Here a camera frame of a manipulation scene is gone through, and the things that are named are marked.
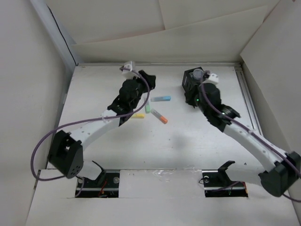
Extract clear jar of paper clips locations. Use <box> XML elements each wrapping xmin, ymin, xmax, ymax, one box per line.
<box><xmin>192</xmin><ymin>68</ymin><xmax>204</xmax><ymax>80</ymax></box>

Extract black two-slot organizer box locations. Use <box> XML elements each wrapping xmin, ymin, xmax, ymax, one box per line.
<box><xmin>182</xmin><ymin>67</ymin><xmax>203</xmax><ymax>93</ymax></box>

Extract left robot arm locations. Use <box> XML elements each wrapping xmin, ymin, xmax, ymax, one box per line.
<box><xmin>48</xmin><ymin>70</ymin><xmax>156</xmax><ymax>187</ymax></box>

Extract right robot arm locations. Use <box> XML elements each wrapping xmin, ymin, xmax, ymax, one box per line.
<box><xmin>185</xmin><ymin>82</ymin><xmax>301</xmax><ymax>197</ymax></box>

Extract green highlighter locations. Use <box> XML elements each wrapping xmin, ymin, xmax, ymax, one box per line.
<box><xmin>143</xmin><ymin>97</ymin><xmax>151</xmax><ymax>113</ymax></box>

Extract blue highlighter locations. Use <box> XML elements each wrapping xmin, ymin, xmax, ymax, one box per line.
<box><xmin>150</xmin><ymin>96</ymin><xmax>171</xmax><ymax>102</ymax></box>

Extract yellow highlighter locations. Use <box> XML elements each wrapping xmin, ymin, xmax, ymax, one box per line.
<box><xmin>131</xmin><ymin>113</ymin><xmax>145</xmax><ymax>119</ymax></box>

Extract orange highlighter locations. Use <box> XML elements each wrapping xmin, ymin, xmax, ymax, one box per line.
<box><xmin>150</xmin><ymin>108</ymin><xmax>168</xmax><ymax>124</ymax></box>

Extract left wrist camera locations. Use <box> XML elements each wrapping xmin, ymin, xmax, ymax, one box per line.
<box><xmin>120</xmin><ymin>61</ymin><xmax>135</xmax><ymax>80</ymax></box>

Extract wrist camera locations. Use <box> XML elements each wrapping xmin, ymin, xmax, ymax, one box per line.
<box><xmin>203</xmin><ymin>73</ymin><xmax>219</xmax><ymax>85</ymax></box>
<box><xmin>120</xmin><ymin>61</ymin><xmax>135</xmax><ymax>80</ymax></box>

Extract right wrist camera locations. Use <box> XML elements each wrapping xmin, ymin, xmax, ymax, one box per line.
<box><xmin>203</xmin><ymin>73</ymin><xmax>219</xmax><ymax>85</ymax></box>

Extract aluminium rail right edge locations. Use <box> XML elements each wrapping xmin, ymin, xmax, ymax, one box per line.
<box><xmin>234</xmin><ymin>63</ymin><xmax>262</xmax><ymax>135</ymax></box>

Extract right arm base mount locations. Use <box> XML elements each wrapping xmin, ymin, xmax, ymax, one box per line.
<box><xmin>198</xmin><ymin>161</ymin><xmax>248</xmax><ymax>198</ymax></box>

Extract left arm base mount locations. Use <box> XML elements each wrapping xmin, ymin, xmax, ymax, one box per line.
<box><xmin>75</xmin><ymin>161</ymin><xmax>120</xmax><ymax>198</ymax></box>

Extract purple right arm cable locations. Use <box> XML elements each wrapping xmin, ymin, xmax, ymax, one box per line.
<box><xmin>199</xmin><ymin>70</ymin><xmax>301</xmax><ymax>203</ymax></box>

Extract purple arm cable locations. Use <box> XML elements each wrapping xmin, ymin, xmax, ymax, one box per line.
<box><xmin>30</xmin><ymin>67</ymin><xmax>151</xmax><ymax>197</ymax></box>
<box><xmin>199</xmin><ymin>70</ymin><xmax>301</xmax><ymax>203</ymax></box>

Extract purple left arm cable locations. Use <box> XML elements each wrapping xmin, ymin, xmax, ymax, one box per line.
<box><xmin>30</xmin><ymin>67</ymin><xmax>151</xmax><ymax>197</ymax></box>

